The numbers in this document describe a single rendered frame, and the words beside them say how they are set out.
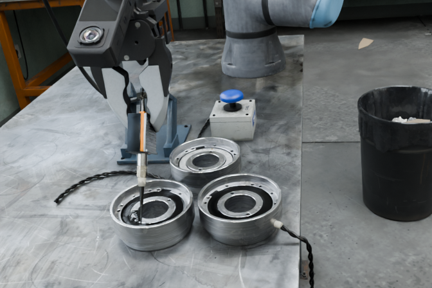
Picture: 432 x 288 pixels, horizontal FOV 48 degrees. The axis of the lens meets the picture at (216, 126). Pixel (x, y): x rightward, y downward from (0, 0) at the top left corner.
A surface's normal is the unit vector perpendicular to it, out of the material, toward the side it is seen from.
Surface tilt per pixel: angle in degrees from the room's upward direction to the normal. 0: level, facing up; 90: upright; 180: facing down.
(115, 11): 29
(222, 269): 0
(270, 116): 0
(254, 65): 72
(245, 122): 90
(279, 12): 106
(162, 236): 90
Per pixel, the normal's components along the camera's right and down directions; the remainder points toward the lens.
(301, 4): -0.44, 0.56
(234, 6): -0.59, 0.40
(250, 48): -0.15, 0.15
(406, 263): -0.10, -0.90
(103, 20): -0.11, -0.58
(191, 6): -0.16, 0.44
